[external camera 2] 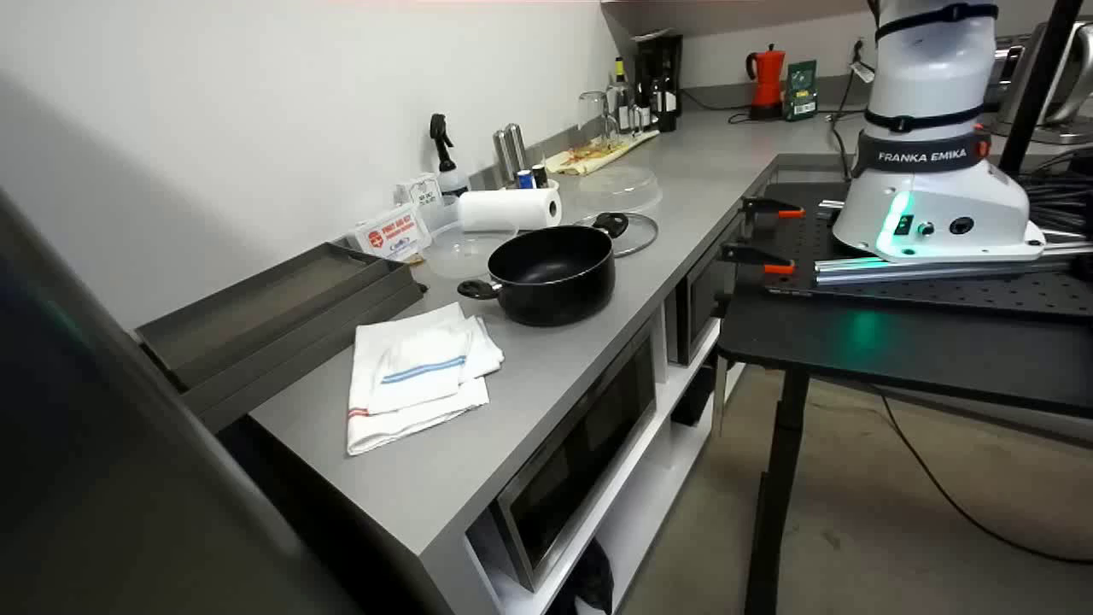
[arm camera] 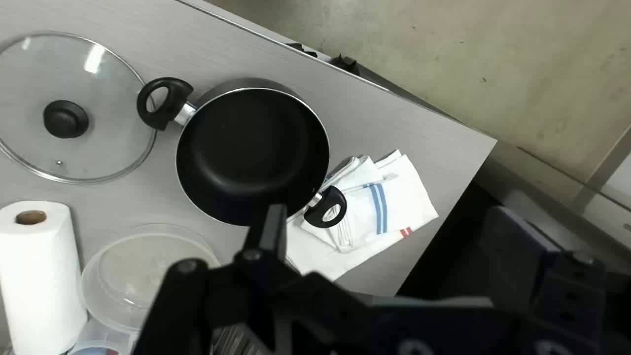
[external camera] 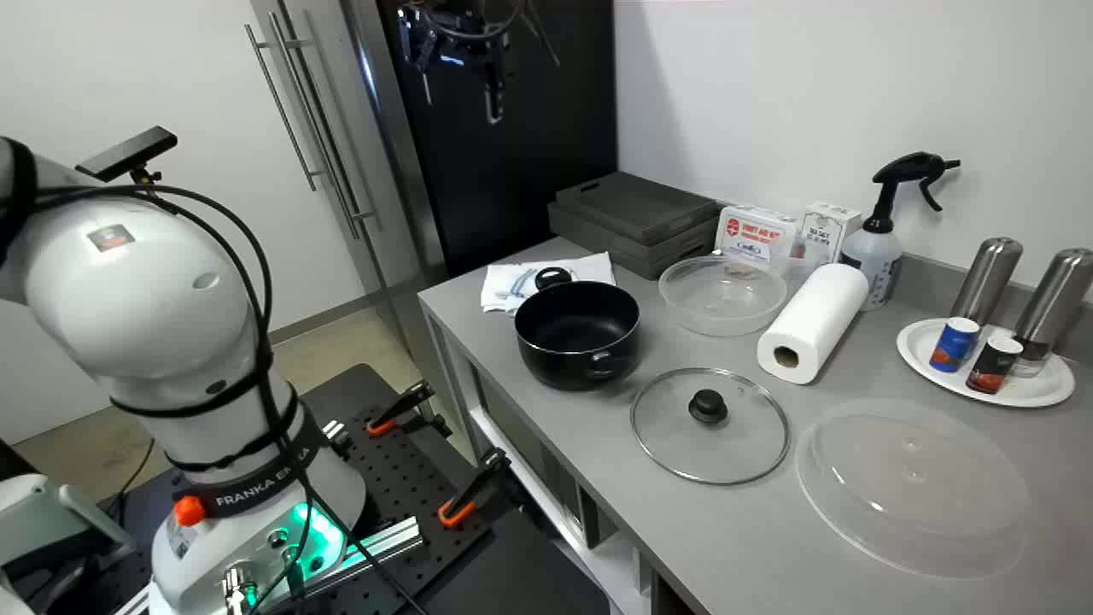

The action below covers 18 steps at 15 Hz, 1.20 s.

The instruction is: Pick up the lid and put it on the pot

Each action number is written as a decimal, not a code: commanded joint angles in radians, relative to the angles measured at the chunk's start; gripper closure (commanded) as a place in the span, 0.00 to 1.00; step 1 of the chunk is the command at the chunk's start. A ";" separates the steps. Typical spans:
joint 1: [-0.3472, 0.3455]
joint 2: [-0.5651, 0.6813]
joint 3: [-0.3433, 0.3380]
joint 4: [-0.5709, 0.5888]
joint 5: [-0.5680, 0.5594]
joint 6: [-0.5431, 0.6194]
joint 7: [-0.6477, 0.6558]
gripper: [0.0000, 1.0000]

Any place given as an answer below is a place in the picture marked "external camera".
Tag glass lid black knob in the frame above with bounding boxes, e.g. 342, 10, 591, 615
633, 370, 791, 485

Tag white paper towel roll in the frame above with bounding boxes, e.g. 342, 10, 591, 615
755, 264, 868, 387

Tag right steel shaker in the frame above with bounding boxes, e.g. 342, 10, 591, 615
1015, 249, 1093, 355

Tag white plate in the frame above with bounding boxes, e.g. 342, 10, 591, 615
894, 317, 1077, 410

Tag steel door handle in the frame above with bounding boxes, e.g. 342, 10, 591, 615
251, 0, 376, 241

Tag blue white small jar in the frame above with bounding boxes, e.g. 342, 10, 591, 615
928, 317, 980, 372

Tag white small carton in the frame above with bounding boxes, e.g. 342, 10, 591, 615
794, 200, 862, 268

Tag steel shaker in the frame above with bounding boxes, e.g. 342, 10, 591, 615
949, 234, 1024, 325
1015, 249, 1093, 355

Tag orange black clamp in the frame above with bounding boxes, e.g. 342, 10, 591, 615
435, 448, 508, 530
361, 380, 435, 436

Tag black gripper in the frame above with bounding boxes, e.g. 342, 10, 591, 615
395, 0, 512, 70

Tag left steel shaker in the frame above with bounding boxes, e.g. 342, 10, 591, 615
949, 234, 1024, 325

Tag dark grey tray box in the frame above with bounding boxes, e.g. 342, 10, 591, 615
546, 170, 720, 281

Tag upper orange black clamp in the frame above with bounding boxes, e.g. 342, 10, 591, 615
361, 380, 435, 436

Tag black perforated robot table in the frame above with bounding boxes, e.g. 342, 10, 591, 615
65, 362, 607, 615

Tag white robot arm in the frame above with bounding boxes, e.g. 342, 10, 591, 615
3, 140, 422, 615

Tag black refrigerator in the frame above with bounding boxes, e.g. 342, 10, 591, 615
376, 0, 619, 273

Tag lower orange black clamp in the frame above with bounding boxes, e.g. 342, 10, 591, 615
435, 448, 508, 530

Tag red white card box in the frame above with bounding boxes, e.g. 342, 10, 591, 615
713, 203, 800, 273

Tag black cooking pot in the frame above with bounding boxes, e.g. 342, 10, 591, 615
515, 267, 644, 388

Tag dark red small jar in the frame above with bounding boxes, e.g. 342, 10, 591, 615
968, 330, 1024, 391

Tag white spray bottle black trigger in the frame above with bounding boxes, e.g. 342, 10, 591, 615
839, 149, 953, 308

